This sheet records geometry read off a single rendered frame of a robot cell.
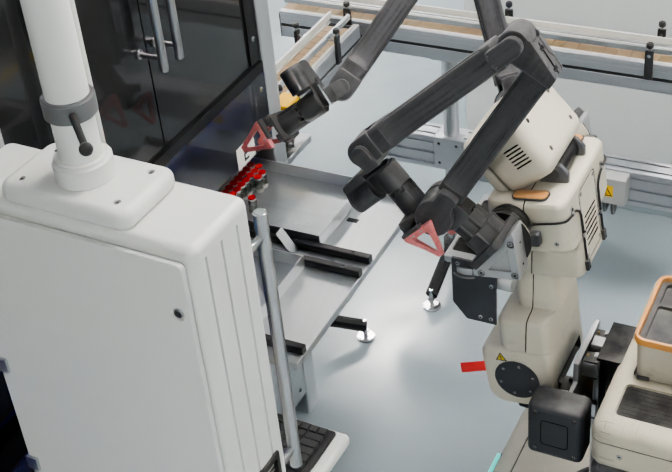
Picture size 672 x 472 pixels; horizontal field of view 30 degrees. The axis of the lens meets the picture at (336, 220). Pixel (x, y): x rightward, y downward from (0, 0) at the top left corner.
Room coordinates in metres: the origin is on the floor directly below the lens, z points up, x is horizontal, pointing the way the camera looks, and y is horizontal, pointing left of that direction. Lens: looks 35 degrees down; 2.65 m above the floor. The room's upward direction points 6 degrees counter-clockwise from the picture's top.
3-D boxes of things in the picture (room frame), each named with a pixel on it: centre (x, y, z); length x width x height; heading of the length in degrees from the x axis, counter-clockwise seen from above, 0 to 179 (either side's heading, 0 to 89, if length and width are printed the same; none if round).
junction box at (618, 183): (3.10, -0.83, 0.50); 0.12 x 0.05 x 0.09; 60
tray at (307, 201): (2.62, 0.13, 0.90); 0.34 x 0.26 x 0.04; 60
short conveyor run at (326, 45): (3.21, 0.09, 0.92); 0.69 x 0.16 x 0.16; 150
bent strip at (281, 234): (2.40, 0.08, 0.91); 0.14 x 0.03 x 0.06; 61
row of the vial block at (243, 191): (2.67, 0.22, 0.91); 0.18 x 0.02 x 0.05; 150
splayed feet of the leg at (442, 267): (3.42, -0.40, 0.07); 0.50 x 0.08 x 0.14; 150
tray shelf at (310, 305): (2.44, 0.15, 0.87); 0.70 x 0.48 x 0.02; 150
